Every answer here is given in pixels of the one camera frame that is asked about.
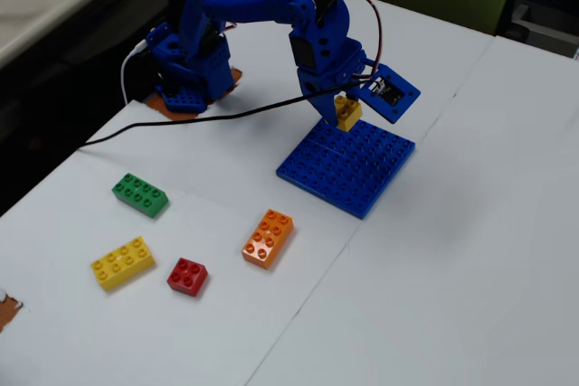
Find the yellow 2x2 block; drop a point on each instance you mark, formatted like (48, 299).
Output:
(350, 115)

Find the blue 8x8 baseplate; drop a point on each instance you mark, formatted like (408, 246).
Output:
(346, 169)

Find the grey shelf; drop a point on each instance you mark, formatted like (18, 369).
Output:
(543, 26)

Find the red 2x2 block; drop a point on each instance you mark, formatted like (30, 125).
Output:
(187, 277)

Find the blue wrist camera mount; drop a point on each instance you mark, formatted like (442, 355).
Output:
(402, 108)

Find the orange 2x4 block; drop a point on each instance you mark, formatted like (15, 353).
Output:
(268, 239)

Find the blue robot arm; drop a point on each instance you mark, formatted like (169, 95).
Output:
(199, 20)

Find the yellow 2x4 block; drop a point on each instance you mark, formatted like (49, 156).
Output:
(123, 264)

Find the green 2x4 block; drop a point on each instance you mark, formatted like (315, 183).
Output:
(140, 196)

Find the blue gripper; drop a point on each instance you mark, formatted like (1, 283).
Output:
(322, 84)

